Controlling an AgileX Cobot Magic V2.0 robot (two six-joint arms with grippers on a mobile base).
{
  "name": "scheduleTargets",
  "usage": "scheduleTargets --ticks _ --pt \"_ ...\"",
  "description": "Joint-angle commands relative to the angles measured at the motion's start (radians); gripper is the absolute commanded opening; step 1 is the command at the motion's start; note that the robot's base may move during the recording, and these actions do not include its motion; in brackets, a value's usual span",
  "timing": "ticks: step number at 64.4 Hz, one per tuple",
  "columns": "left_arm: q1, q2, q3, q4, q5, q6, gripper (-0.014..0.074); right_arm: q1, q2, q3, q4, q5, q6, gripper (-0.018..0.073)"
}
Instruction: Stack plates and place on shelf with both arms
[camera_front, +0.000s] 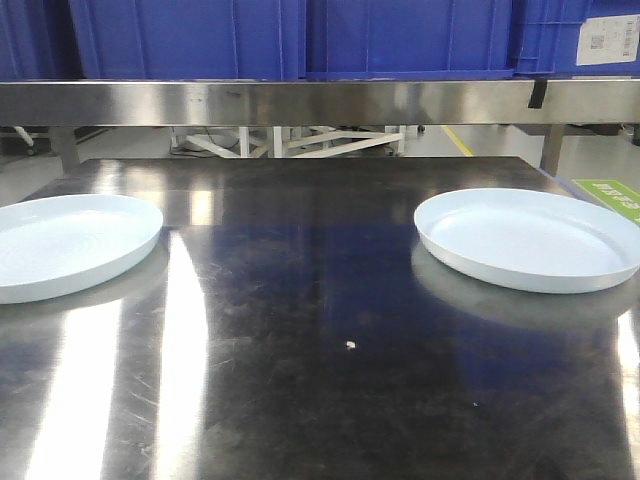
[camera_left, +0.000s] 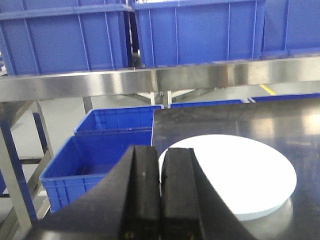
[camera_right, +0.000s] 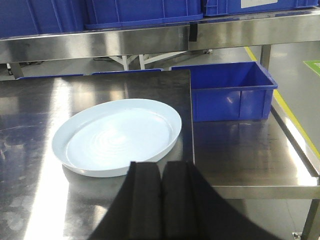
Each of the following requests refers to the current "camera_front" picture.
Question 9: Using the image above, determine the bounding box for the light blue plate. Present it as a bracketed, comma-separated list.
[414, 188, 639, 294]
[1, 194, 164, 304]

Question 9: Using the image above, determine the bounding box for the steel shelf leg right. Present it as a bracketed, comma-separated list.
[539, 124, 566, 176]

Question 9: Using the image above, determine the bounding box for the steel shelf leg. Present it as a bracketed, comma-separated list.
[539, 124, 566, 176]
[48, 127, 81, 174]

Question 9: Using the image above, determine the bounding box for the steel shelf leg left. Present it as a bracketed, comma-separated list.
[48, 127, 81, 174]

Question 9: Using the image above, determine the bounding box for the blue crate upper middle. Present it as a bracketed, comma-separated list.
[306, 0, 513, 81]

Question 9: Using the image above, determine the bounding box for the black tape strip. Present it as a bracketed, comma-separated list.
[528, 79, 548, 110]

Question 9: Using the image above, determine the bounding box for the green floor sign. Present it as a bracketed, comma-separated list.
[573, 179, 640, 224]

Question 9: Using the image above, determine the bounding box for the blue crate with label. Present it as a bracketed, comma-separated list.
[508, 1, 639, 76]

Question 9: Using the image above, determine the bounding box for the blue crate upper left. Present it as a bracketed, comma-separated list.
[1, 1, 306, 81]

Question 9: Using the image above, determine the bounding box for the white paper label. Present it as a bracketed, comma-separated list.
[576, 14, 639, 66]

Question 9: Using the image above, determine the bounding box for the white metal frame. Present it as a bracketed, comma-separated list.
[170, 126, 407, 159]

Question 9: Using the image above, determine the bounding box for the stainless steel shelf rail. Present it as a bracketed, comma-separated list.
[1, 77, 639, 127]

